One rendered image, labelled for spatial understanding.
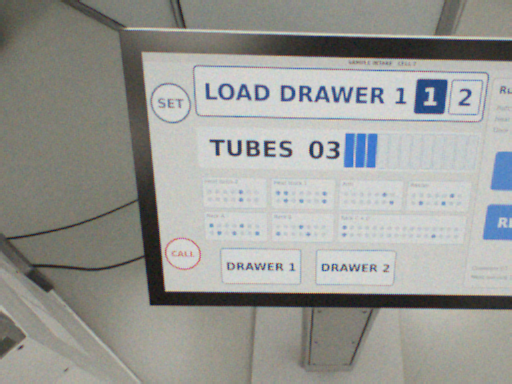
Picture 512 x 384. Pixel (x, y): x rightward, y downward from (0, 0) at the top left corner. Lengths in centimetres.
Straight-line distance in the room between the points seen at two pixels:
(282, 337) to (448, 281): 100
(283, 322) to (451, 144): 111
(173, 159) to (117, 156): 147
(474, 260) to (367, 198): 15
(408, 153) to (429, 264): 14
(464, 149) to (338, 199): 15
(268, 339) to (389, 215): 105
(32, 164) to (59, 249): 39
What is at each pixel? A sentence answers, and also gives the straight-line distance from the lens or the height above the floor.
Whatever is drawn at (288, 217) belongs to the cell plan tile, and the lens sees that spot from 55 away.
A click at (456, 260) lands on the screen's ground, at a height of 101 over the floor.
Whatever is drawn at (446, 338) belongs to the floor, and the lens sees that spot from 165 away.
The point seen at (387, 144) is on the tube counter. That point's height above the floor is 112.
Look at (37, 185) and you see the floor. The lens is 205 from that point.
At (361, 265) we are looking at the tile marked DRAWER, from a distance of 57.
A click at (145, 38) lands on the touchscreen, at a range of 53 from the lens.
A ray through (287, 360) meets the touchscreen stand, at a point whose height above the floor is 4.
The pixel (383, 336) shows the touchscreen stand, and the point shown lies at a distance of 157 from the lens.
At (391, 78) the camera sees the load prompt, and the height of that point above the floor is 117.
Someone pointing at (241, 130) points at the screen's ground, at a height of 113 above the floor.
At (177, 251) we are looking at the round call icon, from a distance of 58.
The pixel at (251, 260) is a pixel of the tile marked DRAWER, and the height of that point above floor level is 101.
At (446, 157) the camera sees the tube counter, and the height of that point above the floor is 111.
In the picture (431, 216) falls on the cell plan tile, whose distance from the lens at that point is 56.
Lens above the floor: 153
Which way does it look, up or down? 60 degrees down
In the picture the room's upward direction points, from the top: 4 degrees clockwise
